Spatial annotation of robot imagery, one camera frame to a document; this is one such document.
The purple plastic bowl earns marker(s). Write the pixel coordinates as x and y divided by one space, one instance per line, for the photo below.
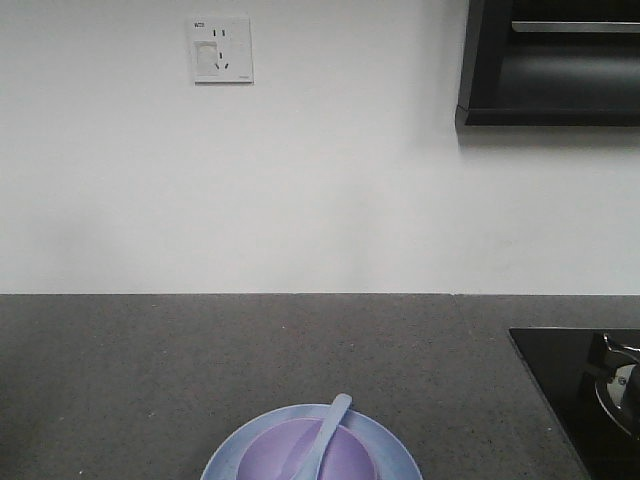
278 452

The light blue spoon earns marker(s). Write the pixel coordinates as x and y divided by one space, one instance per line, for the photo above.
311 464

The light blue plate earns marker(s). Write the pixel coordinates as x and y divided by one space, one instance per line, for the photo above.
391 457

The black range hood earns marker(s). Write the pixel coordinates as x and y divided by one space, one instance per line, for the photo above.
551 64

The black gas stove top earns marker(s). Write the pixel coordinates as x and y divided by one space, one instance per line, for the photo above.
556 358

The stove burner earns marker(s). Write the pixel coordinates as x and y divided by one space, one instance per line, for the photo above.
614 368

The white wall socket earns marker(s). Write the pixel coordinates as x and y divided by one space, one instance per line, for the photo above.
220 49

